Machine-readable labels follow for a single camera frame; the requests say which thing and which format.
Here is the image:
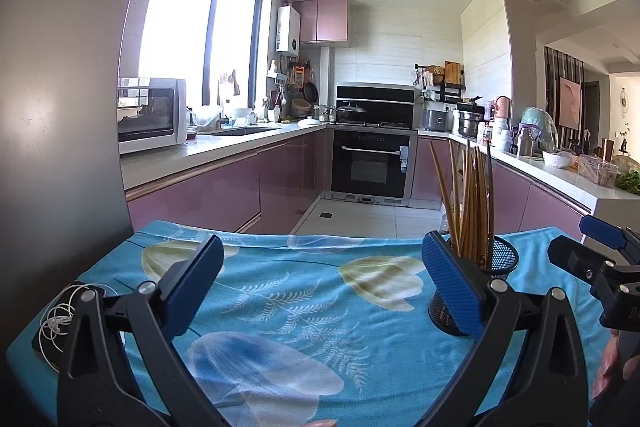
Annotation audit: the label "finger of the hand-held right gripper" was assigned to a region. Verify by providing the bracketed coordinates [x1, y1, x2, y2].
[547, 235, 623, 295]
[580, 215, 640, 253]

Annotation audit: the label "white kitchen countertop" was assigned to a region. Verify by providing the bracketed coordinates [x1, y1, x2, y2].
[120, 122, 640, 218]

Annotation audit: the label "steel pressure cooker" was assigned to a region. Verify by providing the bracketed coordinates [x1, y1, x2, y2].
[457, 97, 486, 138]

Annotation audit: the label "silver rice cooker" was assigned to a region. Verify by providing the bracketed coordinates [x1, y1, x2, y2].
[421, 107, 453, 132]

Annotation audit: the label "pink base cabinet run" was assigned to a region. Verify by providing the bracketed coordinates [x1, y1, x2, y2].
[415, 137, 593, 238]
[125, 129, 331, 235]

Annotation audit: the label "black phone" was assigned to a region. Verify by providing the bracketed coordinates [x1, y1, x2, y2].
[31, 279, 108, 370]

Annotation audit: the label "black built-in oven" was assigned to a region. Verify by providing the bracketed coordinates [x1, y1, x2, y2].
[331, 129, 418, 208]

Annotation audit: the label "green leafy vegetables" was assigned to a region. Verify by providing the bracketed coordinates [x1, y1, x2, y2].
[612, 169, 640, 195]

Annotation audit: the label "blue floral tablecloth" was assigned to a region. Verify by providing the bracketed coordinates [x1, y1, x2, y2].
[7, 219, 608, 427]

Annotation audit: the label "black wok with lid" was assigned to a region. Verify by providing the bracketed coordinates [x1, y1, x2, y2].
[336, 103, 368, 124]

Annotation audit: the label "white bowl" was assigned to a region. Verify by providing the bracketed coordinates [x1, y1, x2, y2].
[542, 150, 573, 169]

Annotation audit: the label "black mesh utensil holder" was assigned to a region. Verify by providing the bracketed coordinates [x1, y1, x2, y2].
[427, 234, 518, 338]

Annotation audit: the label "steel kitchen sink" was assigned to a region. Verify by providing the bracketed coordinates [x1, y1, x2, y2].
[205, 127, 281, 138]

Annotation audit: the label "black wall rack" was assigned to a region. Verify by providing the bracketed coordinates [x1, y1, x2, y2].
[414, 63, 467, 104]

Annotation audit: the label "white vertical pipe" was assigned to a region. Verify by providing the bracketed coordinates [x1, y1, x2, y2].
[320, 47, 332, 108]

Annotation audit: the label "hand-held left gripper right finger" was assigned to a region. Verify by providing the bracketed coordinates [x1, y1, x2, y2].
[421, 230, 591, 427]

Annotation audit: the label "framed wall picture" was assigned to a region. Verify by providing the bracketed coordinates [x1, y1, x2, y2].
[559, 77, 582, 130]

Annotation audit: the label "white microwave oven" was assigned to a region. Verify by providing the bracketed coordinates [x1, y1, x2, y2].
[117, 77, 188, 155]

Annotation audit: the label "person's right hand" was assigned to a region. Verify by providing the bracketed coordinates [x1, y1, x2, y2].
[591, 329, 626, 403]

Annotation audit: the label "white water heater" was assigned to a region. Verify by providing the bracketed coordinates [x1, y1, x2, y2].
[276, 5, 302, 54]

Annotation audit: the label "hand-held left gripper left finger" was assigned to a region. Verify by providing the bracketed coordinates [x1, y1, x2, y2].
[56, 234, 226, 427]

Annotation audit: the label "bundle of wooden chopsticks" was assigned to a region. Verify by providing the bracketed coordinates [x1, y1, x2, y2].
[429, 139, 497, 270]

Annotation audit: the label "clear plastic container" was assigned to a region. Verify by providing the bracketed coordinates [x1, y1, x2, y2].
[580, 155, 618, 185]

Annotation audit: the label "black range hood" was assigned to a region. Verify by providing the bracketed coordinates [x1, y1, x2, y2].
[336, 83, 417, 128]

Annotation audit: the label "striped room divider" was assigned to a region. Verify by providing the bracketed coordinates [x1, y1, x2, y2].
[544, 46, 586, 148]

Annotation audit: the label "pink wall cabinet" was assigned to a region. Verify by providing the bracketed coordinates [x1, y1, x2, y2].
[292, 0, 349, 44]

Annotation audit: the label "teal food cover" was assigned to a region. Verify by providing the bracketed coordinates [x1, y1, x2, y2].
[520, 107, 558, 152]

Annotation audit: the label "large kitchen window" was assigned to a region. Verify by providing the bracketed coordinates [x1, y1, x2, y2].
[137, 0, 273, 108]

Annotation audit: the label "white earphone cable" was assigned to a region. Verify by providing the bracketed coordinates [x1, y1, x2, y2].
[39, 283, 118, 365]

